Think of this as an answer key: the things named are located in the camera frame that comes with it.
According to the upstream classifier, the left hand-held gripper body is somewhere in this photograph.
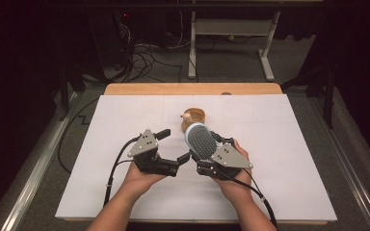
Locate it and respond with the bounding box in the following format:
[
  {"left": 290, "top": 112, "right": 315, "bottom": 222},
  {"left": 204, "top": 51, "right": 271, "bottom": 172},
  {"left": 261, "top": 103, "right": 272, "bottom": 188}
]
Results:
[{"left": 127, "top": 128, "right": 181, "bottom": 177}]

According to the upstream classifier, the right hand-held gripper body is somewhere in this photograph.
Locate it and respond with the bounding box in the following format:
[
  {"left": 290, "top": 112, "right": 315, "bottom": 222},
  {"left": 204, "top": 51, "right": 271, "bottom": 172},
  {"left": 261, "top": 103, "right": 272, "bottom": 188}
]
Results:
[{"left": 196, "top": 142, "right": 254, "bottom": 182}]

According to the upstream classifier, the yellow bag-shaped holder with bear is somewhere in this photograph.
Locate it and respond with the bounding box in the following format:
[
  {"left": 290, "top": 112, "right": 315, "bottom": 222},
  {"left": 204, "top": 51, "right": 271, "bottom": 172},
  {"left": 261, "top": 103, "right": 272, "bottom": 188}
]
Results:
[{"left": 180, "top": 107, "right": 206, "bottom": 134}]

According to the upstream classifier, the person's right hand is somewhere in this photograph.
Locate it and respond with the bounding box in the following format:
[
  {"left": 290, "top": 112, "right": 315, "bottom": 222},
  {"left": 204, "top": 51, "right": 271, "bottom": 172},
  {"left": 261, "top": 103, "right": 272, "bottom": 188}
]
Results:
[{"left": 212, "top": 139, "right": 254, "bottom": 195}]

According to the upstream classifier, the person's left hand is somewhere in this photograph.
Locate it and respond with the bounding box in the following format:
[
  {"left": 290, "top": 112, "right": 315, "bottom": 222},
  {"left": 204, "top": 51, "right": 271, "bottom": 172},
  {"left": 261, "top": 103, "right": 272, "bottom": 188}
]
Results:
[{"left": 122, "top": 161, "right": 168, "bottom": 195}]

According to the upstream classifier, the white table cover sheet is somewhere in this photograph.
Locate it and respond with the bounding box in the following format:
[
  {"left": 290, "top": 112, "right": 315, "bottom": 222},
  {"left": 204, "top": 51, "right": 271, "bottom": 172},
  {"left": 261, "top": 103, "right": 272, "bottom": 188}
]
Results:
[{"left": 55, "top": 94, "right": 338, "bottom": 222}]

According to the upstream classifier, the black stand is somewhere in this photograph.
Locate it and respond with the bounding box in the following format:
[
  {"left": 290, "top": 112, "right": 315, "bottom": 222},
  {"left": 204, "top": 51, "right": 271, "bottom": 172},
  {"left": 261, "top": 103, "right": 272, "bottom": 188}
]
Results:
[
  {"left": 281, "top": 62, "right": 336, "bottom": 130},
  {"left": 59, "top": 62, "right": 86, "bottom": 121}
]

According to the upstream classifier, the black computer tower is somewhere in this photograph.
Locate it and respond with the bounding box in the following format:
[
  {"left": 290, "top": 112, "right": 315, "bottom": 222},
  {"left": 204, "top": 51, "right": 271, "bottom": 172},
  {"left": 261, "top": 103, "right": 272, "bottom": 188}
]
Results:
[{"left": 88, "top": 11, "right": 133, "bottom": 71}]

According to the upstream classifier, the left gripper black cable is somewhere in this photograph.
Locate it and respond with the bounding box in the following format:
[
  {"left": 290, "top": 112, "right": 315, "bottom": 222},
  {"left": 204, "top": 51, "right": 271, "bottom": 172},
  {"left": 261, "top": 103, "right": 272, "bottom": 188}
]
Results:
[{"left": 103, "top": 136, "right": 142, "bottom": 207}]

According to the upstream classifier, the bundle of floor cables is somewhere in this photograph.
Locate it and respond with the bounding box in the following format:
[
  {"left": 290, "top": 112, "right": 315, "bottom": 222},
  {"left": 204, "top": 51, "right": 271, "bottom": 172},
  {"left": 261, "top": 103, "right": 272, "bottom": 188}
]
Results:
[{"left": 119, "top": 30, "right": 191, "bottom": 84}]

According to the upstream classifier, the long black floor cable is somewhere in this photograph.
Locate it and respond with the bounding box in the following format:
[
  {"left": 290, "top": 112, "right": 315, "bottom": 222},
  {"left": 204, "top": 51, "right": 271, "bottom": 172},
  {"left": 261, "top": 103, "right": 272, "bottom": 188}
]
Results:
[{"left": 57, "top": 96, "right": 100, "bottom": 175}]

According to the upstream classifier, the aluminium floor rail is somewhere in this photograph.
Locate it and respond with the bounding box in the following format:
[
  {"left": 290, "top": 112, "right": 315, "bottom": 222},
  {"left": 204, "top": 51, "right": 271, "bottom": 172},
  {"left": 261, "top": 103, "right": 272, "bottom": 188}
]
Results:
[
  {"left": 307, "top": 95, "right": 370, "bottom": 231},
  {"left": 0, "top": 91, "right": 80, "bottom": 231}
]

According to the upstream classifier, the white metal stand frame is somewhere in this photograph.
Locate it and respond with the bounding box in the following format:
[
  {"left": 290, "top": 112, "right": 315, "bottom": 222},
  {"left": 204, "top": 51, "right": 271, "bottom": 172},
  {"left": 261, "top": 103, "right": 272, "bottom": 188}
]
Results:
[{"left": 187, "top": 11, "right": 282, "bottom": 82}]

